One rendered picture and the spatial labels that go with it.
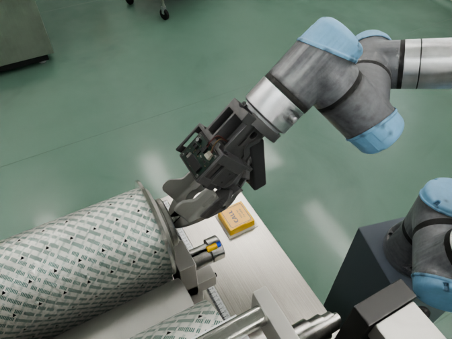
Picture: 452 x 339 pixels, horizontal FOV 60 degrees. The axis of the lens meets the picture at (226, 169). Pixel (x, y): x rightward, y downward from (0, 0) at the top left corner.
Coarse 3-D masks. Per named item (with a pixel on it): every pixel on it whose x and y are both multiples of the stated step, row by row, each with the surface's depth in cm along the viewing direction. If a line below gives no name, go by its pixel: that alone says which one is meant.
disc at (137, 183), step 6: (138, 180) 55; (138, 186) 55; (144, 192) 52; (150, 204) 51; (156, 216) 50; (156, 222) 51; (162, 228) 50; (162, 234) 50; (168, 246) 51; (168, 252) 51; (174, 264) 52; (174, 270) 54
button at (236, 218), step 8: (232, 208) 100; (240, 208) 100; (224, 216) 98; (232, 216) 98; (240, 216) 98; (248, 216) 98; (224, 224) 98; (232, 224) 96; (240, 224) 96; (248, 224) 97; (232, 232) 96
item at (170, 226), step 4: (156, 200) 56; (160, 200) 56; (160, 204) 55; (164, 204) 55; (160, 208) 55; (164, 208) 55; (160, 212) 55; (164, 212) 55; (168, 212) 55; (164, 216) 54; (168, 216) 54; (164, 220) 54; (168, 220) 54; (168, 224) 54; (172, 224) 54; (168, 228) 54; (172, 228) 54; (172, 232) 54; (176, 232) 55; (172, 236) 55; (176, 236) 55; (172, 240) 55; (176, 240) 55; (176, 244) 56
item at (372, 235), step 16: (384, 224) 99; (352, 240) 103; (368, 240) 96; (352, 256) 105; (368, 256) 96; (384, 256) 93; (352, 272) 107; (368, 272) 98; (384, 272) 91; (336, 288) 120; (352, 288) 109; (368, 288) 100; (336, 304) 122; (352, 304) 111; (416, 304) 91; (432, 320) 106
